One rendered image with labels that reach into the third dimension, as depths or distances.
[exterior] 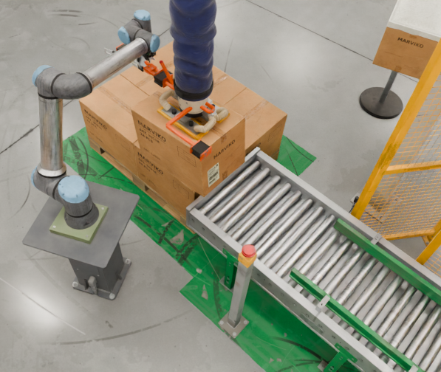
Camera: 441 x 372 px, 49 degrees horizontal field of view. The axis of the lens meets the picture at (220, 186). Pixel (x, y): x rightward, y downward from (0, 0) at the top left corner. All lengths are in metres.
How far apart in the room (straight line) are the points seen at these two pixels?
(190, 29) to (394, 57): 2.07
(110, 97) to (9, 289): 1.53
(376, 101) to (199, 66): 2.48
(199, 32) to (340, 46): 3.01
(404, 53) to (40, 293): 3.16
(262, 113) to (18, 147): 2.03
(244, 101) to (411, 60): 1.32
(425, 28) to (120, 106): 2.30
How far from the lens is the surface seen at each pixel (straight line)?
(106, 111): 3.67
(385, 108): 4.73
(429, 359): 2.99
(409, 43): 4.00
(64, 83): 2.37
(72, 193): 2.62
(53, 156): 2.65
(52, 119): 2.53
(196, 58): 2.56
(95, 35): 5.23
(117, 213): 2.86
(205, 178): 2.95
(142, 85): 3.83
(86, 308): 3.45
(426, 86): 2.43
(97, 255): 2.75
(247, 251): 2.40
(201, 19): 2.42
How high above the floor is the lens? 3.16
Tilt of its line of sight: 55 degrees down
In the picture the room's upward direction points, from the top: 5 degrees clockwise
